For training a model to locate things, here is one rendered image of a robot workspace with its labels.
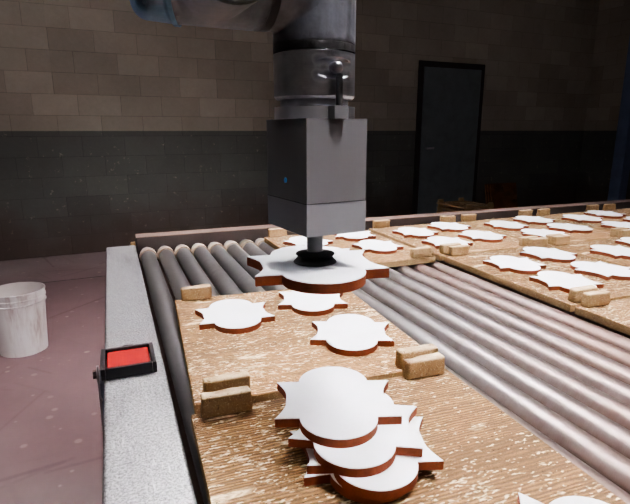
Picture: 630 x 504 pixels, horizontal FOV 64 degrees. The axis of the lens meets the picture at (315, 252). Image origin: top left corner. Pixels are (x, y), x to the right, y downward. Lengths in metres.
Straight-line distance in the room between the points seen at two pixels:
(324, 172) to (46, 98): 5.31
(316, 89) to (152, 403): 0.46
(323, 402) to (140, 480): 0.20
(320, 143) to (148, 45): 5.38
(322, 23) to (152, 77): 5.33
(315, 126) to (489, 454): 0.37
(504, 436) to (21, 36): 5.51
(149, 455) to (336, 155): 0.38
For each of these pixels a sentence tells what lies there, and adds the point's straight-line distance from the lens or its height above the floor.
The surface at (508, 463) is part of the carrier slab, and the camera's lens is 0.58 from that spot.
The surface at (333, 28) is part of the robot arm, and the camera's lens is 0.46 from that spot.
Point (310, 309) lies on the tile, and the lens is 0.91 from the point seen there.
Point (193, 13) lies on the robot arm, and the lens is 0.44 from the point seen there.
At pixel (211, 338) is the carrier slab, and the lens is 0.83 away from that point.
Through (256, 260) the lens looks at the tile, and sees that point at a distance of 0.52.
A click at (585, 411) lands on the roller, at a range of 0.74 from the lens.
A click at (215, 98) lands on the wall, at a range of 5.87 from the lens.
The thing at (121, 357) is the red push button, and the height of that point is 0.93.
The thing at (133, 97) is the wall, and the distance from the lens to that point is 5.72.
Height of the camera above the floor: 1.26
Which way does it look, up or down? 14 degrees down
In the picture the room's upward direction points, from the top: straight up
